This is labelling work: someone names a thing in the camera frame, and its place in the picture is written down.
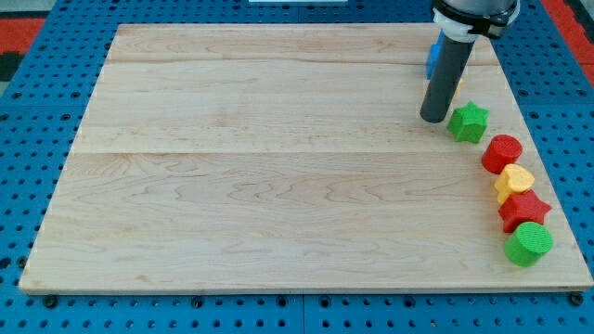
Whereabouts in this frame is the yellow hexagon block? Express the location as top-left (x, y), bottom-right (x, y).
top-left (452, 78), bottom-right (464, 101)

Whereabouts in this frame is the yellow heart block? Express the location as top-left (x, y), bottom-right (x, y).
top-left (494, 163), bottom-right (536, 205)

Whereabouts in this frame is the red star block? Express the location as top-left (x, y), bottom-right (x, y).
top-left (498, 190), bottom-right (552, 233)

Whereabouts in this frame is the blue block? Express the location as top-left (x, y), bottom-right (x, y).
top-left (425, 32), bottom-right (445, 80)

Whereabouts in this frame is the wooden board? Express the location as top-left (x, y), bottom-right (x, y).
top-left (19, 23), bottom-right (593, 295)

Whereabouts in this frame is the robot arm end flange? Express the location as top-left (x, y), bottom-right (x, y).
top-left (432, 0), bottom-right (521, 43)

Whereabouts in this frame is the green cylinder block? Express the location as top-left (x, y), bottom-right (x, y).
top-left (504, 222), bottom-right (553, 267)

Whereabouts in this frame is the green star block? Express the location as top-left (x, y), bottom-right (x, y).
top-left (447, 101), bottom-right (490, 144)

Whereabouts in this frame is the red cylinder block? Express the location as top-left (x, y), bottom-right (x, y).
top-left (481, 135), bottom-right (523, 174)

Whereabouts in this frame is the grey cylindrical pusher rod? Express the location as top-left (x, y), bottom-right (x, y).
top-left (420, 36), bottom-right (474, 123)

